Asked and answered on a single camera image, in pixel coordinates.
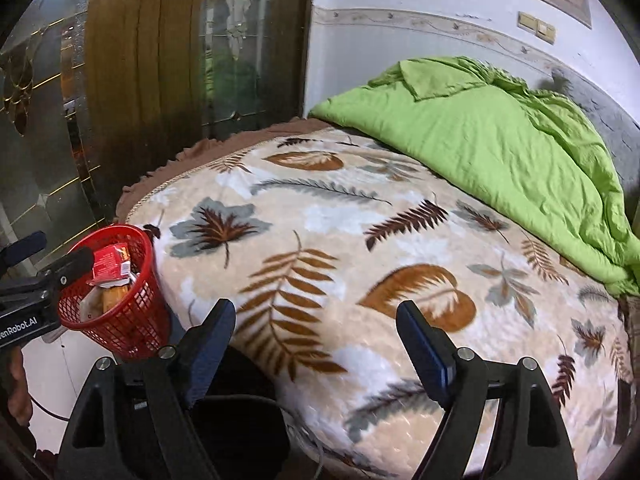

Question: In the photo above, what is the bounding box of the green quilt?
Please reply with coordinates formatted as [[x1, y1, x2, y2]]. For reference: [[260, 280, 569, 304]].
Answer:
[[309, 56, 639, 296]]

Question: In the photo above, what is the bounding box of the leaf pattern beige blanket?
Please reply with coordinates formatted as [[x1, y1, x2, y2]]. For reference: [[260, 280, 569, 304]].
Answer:
[[116, 120, 634, 479]]

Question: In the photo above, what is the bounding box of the red plastic basket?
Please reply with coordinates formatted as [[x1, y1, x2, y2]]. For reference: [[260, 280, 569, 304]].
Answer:
[[58, 224, 170, 361]]

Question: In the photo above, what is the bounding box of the red white carton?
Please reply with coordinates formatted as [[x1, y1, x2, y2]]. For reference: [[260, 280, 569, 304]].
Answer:
[[91, 243, 131, 286]]

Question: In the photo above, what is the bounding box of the grey pillow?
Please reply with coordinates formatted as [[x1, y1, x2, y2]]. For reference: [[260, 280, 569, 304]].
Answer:
[[539, 67, 639, 219]]

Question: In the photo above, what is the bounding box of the wooden glass door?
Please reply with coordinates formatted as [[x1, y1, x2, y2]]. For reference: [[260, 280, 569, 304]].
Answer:
[[1, 0, 310, 275]]

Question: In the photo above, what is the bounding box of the orange small box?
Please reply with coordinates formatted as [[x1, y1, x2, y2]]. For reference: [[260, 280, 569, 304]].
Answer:
[[99, 278, 131, 313]]

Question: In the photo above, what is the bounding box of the beige wall switch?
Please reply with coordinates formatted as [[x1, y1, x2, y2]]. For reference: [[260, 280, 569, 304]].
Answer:
[[516, 11, 556, 44]]

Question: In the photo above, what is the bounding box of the left hand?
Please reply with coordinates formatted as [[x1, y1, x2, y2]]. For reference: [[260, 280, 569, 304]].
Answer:
[[6, 347, 32, 427]]

